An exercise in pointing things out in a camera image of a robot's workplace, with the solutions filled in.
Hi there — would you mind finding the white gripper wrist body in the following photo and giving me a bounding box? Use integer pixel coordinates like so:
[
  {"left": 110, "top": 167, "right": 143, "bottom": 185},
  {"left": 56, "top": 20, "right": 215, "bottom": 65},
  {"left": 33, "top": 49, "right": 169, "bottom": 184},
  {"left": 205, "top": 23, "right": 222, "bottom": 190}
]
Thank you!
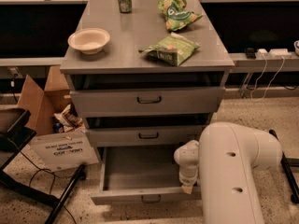
[{"left": 178, "top": 166, "right": 198, "bottom": 186}]

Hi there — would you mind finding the grey bottom drawer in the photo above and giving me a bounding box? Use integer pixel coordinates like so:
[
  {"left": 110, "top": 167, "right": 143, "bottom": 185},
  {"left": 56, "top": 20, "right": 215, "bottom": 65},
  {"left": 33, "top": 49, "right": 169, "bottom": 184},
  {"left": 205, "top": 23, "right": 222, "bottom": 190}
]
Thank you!
[{"left": 91, "top": 145, "right": 201, "bottom": 205}]

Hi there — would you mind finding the grey drawer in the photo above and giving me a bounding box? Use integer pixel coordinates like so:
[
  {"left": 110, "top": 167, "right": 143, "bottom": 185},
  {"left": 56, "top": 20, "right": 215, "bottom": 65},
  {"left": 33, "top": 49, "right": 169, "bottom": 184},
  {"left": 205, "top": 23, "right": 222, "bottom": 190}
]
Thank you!
[
  {"left": 91, "top": 145, "right": 201, "bottom": 205},
  {"left": 70, "top": 87, "right": 224, "bottom": 118},
  {"left": 86, "top": 125, "right": 205, "bottom": 147}
]

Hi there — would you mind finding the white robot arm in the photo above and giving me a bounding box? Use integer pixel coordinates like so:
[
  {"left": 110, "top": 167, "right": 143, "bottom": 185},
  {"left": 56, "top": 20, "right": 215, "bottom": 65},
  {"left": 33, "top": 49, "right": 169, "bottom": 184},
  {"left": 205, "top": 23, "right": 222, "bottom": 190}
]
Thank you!
[{"left": 174, "top": 122, "right": 282, "bottom": 224}]

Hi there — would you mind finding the grey top drawer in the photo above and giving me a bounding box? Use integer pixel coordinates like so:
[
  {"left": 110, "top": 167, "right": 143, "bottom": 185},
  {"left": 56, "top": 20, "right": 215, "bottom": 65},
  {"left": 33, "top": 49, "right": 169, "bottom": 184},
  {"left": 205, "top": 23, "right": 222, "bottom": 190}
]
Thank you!
[{"left": 70, "top": 87, "right": 224, "bottom": 118}]

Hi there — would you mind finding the grey middle drawer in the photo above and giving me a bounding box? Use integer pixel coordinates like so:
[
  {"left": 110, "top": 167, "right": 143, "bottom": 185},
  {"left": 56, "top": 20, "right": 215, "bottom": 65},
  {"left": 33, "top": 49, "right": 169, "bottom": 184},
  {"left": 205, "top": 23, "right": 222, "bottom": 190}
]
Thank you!
[{"left": 86, "top": 125, "right": 205, "bottom": 147}]

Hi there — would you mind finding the grey drawer cabinet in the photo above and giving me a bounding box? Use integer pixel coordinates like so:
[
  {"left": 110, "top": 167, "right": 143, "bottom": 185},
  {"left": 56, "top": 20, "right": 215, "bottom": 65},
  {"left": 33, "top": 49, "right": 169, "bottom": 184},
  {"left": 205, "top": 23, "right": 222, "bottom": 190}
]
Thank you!
[{"left": 59, "top": 0, "right": 235, "bottom": 161}]

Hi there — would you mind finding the black stand leg right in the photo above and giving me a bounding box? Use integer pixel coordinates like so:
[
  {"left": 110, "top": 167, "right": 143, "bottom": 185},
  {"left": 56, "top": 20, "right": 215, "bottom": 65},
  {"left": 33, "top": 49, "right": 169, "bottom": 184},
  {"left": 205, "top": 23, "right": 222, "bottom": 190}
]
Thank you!
[{"left": 268, "top": 129, "right": 299, "bottom": 204}]

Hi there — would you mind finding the green chip bag front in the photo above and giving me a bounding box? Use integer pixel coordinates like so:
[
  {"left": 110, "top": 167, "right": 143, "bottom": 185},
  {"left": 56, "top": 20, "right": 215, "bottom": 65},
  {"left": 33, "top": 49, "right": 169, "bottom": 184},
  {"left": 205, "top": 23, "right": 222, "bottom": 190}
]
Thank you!
[{"left": 138, "top": 33, "right": 200, "bottom": 66}]

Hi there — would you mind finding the green chip bag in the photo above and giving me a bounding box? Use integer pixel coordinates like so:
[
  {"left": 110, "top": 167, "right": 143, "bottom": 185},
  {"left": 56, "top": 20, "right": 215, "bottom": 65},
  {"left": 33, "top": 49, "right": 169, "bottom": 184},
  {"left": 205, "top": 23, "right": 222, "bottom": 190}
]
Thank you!
[
  {"left": 138, "top": 33, "right": 200, "bottom": 66},
  {"left": 158, "top": 0, "right": 202, "bottom": 32}
]

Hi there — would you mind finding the brown cardboard box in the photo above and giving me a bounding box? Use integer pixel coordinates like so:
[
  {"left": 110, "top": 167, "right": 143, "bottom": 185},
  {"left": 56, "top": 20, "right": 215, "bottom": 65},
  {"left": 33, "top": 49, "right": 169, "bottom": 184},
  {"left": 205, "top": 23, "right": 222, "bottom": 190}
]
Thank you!
[{"left": 18, "top": 65, "right": 99, "bottom": 172}]

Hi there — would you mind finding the black adapter on ledge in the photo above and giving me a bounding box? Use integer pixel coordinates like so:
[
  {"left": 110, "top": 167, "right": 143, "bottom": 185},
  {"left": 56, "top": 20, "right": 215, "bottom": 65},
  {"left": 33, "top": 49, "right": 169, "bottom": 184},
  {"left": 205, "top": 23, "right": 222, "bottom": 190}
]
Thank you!
[{"left": 245, "top": 48, "right": 256, "bottom": 59}]

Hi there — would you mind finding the white power strip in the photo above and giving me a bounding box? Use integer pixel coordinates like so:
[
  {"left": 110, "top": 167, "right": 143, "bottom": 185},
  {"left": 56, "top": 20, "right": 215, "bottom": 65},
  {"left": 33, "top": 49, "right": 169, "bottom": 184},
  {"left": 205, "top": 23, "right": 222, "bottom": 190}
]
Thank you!
[{"left": 257, "top": 49, "right": 292, "bottom": 58}]

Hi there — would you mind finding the white paper bowl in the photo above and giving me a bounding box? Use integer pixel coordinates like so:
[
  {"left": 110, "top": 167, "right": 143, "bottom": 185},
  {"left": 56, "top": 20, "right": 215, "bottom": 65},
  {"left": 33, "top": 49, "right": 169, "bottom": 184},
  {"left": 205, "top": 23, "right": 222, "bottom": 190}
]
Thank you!
[{"left": 68, "top": 28, "right": 110, "bottom": 55}]

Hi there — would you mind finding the green chip bag rear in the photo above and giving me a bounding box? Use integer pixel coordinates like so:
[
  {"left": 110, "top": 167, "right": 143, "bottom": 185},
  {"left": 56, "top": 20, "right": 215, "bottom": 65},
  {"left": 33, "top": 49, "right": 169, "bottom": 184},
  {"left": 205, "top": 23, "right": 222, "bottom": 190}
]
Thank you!
[{"left": 158, "top": 0, "right": 202, "bottom": 32}]

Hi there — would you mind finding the black floor cable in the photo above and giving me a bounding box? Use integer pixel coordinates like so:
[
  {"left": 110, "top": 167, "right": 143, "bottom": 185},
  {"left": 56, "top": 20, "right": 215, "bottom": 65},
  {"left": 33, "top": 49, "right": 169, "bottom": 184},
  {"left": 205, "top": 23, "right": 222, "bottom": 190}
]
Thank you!
[{"left": 8, "top": 137, "right": 78, "bottom": 224}]

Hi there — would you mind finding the white cable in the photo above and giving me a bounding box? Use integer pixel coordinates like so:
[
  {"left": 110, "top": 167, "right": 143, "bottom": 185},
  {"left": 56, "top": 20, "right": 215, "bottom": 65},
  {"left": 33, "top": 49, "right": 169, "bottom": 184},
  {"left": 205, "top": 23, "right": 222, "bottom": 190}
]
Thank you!
[{"left": 249, "top": 53, "right": 287, "bottom": 102}]

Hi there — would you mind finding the wall outlet with plug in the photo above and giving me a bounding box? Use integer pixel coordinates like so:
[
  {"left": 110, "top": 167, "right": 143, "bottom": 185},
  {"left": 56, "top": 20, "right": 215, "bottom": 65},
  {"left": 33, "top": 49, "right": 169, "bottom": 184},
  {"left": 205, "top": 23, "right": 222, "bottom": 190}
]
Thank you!
[{"left": 8, "top": 67, "right": 21, "bottom": 88}]

